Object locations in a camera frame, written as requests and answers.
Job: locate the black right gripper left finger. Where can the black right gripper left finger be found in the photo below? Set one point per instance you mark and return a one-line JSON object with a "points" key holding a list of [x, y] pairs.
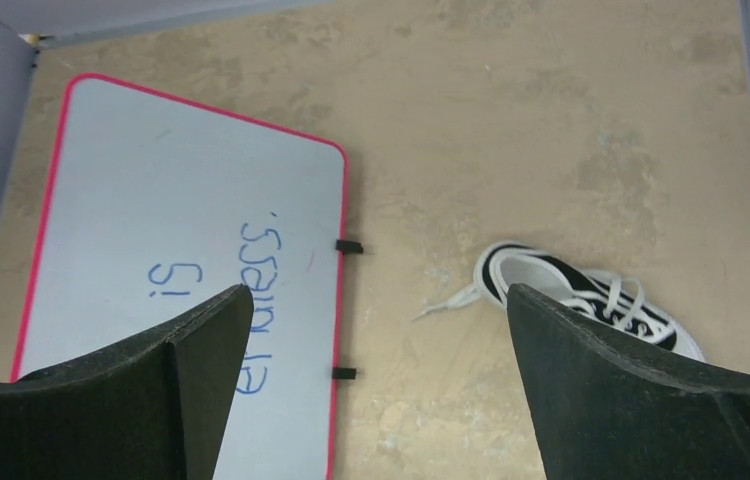
{"points": [[151, 406]]}

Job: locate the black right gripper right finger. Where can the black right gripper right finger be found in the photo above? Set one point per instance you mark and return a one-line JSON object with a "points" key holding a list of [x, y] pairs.
{"points": [[605, 405]]}

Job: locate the black and white sneaker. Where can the black and white sneaker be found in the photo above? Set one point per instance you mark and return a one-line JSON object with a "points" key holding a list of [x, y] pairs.
{"points": [[667, 332]]}

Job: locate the pink-framed whiteboard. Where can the pink-framed whiteboard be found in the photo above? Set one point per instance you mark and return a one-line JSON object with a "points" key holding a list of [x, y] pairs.
{"points": [[154, 203]]}

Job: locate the white shoelace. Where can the white shoelace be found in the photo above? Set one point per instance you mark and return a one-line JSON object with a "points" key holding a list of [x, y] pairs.
{"points": [[448, 302]]}

